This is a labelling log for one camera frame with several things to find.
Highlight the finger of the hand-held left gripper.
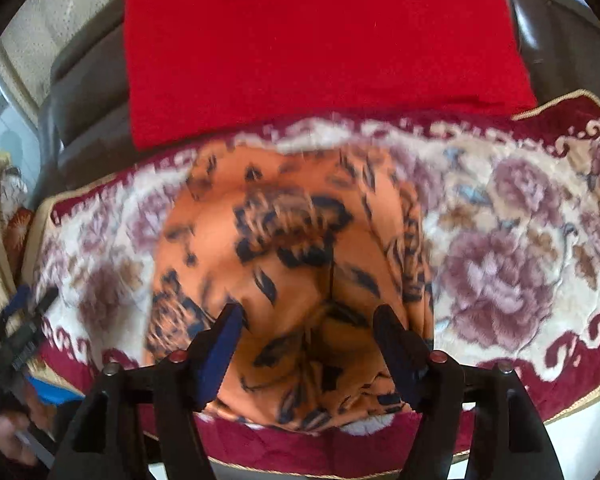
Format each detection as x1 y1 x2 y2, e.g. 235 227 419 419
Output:
0 284 61 338
0 327 48 373

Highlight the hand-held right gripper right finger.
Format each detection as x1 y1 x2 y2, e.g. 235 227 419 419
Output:
372 305 566 480

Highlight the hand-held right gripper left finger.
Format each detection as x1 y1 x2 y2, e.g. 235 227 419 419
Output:
47 304 245 480

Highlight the orange floral garment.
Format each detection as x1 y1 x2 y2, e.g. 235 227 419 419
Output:
142 140 436 433

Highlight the person's left hand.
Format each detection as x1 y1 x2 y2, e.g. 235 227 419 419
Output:
0 405 37 466

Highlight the blue item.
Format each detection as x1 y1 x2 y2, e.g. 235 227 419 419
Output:
27 372 84 407

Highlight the red starburst cushion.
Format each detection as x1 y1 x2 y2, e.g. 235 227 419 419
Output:
5 207 37 273

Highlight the white crackle-pattern cloth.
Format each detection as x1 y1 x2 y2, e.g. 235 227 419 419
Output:
1 164 29 198

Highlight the floral sofa cover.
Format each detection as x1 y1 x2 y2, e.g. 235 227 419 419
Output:
22 89 600 476

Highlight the brown leather sofa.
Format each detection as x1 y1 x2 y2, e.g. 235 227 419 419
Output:
37 0 600 201

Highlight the beige dotted curtain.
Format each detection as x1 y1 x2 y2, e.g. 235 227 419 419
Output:
0 0 156 111

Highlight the red cloth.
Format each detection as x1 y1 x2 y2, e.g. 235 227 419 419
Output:
124 0 538 151

